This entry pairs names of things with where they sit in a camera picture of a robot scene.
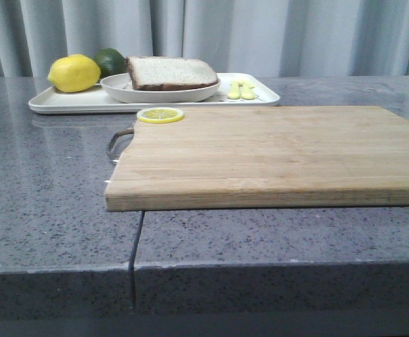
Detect grey curtain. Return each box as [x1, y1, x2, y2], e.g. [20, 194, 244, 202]
[0, 1, 409, 77]

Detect yellow lemon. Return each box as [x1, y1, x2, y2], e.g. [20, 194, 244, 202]
[47, 54, 101, 93]

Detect metal cutting board handle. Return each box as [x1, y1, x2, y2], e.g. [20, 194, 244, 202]
[105, 126, 134, 162]

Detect lemon slice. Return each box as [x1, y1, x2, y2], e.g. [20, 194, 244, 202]
[136, 107, 185, 124]

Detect yellow corn kernel pieces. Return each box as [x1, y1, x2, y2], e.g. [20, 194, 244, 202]
[227, 79, 256, 100]

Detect white rectangular tray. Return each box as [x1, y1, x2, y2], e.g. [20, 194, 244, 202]
[28, 73, 280, 114]

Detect white round plate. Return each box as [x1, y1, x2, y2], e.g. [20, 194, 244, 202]
[100, 74, 221, 103]

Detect green lime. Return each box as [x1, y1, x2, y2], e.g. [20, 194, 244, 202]
[93, 48, 126, 79]

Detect bread slice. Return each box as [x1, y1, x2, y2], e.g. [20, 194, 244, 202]
[124, 56, 218, 91]

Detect wooden cutting board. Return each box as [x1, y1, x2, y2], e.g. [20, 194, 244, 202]
[105, 106, 409, 211]

